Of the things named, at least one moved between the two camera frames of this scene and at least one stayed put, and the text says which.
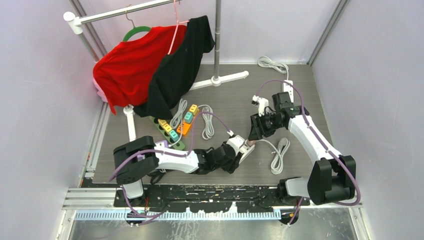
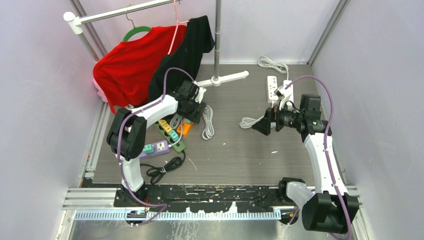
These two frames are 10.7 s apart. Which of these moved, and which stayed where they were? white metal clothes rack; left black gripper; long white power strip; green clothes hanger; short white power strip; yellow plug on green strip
Moved: left black gripper; short white power strip
Stayed: white metal clothes rack; green clothes hanger; yellow plug on green strip; long white power strip
